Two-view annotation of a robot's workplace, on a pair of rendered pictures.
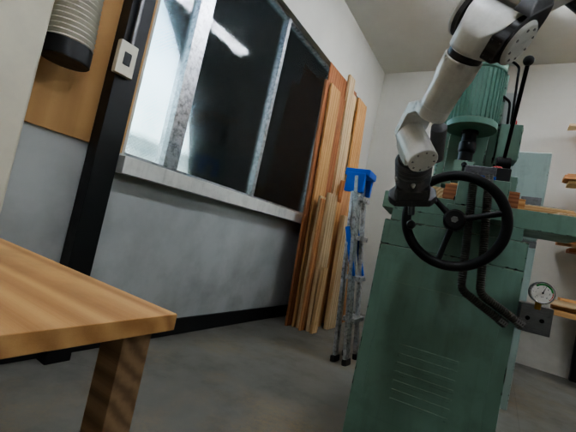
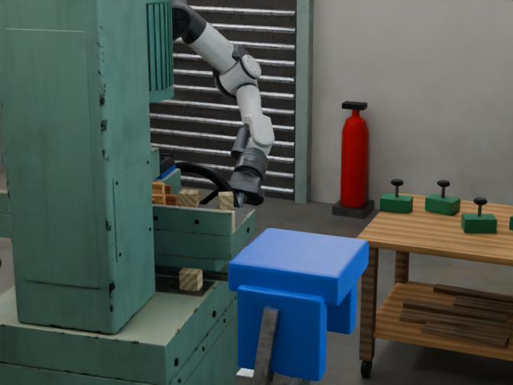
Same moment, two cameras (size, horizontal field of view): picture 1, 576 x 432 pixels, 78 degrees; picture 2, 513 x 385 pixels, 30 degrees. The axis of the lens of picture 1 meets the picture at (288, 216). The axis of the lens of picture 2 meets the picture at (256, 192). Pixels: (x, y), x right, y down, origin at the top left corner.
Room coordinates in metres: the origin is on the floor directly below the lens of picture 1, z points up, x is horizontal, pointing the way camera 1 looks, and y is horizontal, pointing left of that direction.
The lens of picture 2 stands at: (3.48, -0.64, 1.63)
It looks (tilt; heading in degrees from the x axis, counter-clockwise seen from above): 17 degrees down; 172
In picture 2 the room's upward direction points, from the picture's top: straight up
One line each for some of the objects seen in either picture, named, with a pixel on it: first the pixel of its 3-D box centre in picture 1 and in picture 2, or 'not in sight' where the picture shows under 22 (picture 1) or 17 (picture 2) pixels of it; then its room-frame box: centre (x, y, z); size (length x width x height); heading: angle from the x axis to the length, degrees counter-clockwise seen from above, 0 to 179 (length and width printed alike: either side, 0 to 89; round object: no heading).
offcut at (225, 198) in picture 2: not in sight; (226, 202); (1.28, -0.40, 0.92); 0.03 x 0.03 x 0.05; 89
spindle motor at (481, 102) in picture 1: (477, 92); (132, 29); (1.32, -0.61, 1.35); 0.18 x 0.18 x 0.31
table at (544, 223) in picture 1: (475, 214); (133, 216); (1.20, -0.62, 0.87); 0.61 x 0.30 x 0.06; 66
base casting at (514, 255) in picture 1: (447, 247); (121, 297); (1.43, -0.66, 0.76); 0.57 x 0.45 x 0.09; 156
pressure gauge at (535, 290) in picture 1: (540, 296); not in sight; (1.02, -0.76, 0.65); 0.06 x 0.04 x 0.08; 66
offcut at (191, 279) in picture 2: not in sight; (191, 279); (1.50, -0.50, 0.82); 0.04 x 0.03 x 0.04; 66
